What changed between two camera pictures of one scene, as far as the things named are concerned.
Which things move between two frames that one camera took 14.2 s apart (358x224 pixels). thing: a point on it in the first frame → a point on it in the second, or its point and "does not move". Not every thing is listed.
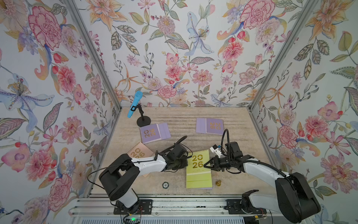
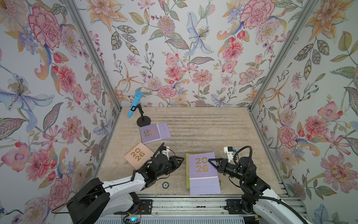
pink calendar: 141,151 does not move
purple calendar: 210,126 → 204,178
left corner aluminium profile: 93,47 does not move
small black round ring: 165,185 does not move
